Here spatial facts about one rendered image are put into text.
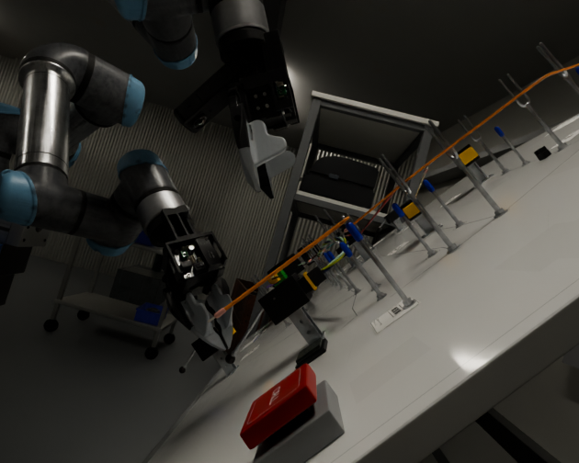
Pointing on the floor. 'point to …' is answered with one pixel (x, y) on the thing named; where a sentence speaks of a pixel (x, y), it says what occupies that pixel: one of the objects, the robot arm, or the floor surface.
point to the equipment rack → (344, 143)
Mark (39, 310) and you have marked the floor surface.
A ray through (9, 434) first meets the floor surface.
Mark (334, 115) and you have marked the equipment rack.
